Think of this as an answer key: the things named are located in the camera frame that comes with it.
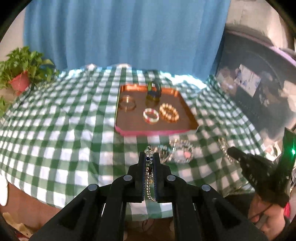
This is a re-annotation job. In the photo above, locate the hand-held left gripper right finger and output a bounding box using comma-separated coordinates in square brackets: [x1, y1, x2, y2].
[153, 152, 270, 241]

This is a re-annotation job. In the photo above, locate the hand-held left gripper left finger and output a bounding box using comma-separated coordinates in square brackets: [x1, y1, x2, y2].
[28, 152, 151, 241]

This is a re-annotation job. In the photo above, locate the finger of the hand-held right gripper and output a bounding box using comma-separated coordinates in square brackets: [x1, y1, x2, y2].
[227, 147, 278, 188]

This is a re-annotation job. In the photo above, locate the silver chain bracelet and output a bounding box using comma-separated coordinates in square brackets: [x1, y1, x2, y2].
[144, 145, 156, 202]

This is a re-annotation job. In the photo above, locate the gold chain bracelet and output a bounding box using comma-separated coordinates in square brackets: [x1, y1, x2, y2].
[218, 137, 238, 163]

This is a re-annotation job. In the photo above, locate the clear bead bracelet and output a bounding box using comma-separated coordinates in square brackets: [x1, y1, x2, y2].
[154, 145, 174, 163]

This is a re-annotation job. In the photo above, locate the clear crystal bracelet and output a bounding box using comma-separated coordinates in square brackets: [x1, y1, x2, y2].
[174, 148, 194, 164]

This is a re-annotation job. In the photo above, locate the silver bangle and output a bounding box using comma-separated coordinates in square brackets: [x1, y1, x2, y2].
[170, 139, 193, 151]

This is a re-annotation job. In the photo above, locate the copper tray with pink rim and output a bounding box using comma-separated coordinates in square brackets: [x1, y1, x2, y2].
[114, 85, 199, 137]

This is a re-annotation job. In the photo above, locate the pink bead bracelet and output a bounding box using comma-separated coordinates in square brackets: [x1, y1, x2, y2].
[143, 108, 160, 124]

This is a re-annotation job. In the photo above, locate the yellow bead bracelet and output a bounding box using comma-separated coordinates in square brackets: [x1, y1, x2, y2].
[159, 103, 180, 122]

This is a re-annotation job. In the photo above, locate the person's right hand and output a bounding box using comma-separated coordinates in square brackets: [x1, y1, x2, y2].
[248, 197, 289, 240]

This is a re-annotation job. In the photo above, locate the clear storage box purple lid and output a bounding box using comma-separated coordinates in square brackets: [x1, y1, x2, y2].
[215, 23, 296, 144]

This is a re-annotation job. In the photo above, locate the white cloth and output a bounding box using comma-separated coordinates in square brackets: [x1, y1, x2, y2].
[281, 81, 296, 109]

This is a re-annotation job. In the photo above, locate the white label sticker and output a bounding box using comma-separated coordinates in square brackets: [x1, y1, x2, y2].
[235, 64, 262, 98]

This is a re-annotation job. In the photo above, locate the green white checkered tablecloth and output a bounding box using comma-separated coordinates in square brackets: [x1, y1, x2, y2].
[0, 64, 266, 215]

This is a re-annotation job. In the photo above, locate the blue curtain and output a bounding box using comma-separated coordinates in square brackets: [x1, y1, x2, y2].
[23, 0, 229, 77]

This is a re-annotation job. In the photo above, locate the potted green plant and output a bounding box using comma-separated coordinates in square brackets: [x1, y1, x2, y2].
[0, 46, 60, 116]

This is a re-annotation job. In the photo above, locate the thin black cable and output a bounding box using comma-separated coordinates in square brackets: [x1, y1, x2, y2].
[248, 203, 273, 232]

